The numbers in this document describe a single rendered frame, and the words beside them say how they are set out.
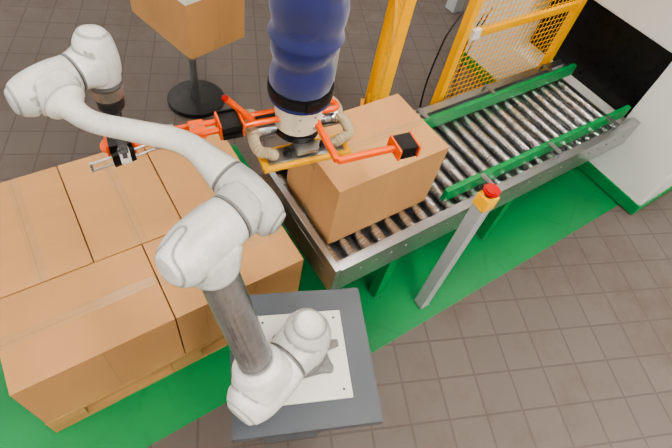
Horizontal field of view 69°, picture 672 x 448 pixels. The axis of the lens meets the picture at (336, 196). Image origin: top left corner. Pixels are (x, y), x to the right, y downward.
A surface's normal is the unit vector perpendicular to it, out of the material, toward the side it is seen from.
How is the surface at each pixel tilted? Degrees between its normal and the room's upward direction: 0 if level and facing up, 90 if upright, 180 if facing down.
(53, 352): 0
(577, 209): 0
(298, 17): 97
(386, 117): 0
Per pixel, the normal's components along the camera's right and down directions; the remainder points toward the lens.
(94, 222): 0.15, -0.61
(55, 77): 0.40, -0.42
